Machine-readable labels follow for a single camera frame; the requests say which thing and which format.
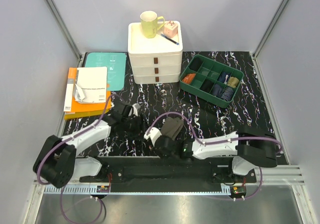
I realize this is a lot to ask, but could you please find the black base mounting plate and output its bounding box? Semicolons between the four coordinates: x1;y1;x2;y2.
79;156;257;183

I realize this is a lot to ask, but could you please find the rolled grey-blue garment in tray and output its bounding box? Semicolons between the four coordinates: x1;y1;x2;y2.
211;84;223;98

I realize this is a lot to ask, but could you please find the white three-drawer storage unit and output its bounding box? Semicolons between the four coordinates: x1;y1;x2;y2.
127;21;183;84

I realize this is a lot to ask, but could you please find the teal plastic board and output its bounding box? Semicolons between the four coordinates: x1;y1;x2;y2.
84;52;127;91

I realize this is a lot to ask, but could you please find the orange book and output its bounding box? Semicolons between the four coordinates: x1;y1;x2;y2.
63;67;111;120

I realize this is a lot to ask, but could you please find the pink power adapter cube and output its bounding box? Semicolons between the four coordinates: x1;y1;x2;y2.
163;21;178;39

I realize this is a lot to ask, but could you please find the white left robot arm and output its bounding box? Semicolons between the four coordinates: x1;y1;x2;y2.
32;102;143;188

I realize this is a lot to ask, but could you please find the rolled khaki garment in tray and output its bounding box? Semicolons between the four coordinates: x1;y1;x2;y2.
227;77;239;88

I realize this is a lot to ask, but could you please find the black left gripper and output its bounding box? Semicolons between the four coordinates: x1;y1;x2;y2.
121;113;149;140

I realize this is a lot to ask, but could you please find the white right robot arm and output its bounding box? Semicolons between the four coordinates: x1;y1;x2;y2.
144;126;282;182

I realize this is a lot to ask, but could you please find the white paper manual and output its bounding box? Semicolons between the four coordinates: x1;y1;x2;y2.
74;67;108;104

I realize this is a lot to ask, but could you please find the rolled orange garment in tray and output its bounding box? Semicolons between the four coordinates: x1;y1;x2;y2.
182;73;196;85

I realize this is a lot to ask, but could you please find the rolled navy garment in tray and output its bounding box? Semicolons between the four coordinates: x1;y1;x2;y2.
217;71;230;83

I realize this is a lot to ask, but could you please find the blue pen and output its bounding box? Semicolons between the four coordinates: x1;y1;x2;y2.
161;34;179;45

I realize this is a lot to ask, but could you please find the green divided organizer tray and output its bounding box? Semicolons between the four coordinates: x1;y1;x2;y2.
179;55;244;108

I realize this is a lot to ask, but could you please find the rolled black garment in tray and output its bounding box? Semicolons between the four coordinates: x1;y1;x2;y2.
189;58;203;72

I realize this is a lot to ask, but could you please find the yellow-green mug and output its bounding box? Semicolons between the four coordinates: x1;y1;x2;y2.
140;11;165;39

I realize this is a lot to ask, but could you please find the rolled striped garment in tray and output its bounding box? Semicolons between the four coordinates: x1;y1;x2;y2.
220;87;234;102

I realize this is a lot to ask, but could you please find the grey underwear with cream waistband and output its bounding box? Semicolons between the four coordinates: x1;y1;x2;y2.
160;117;184;140

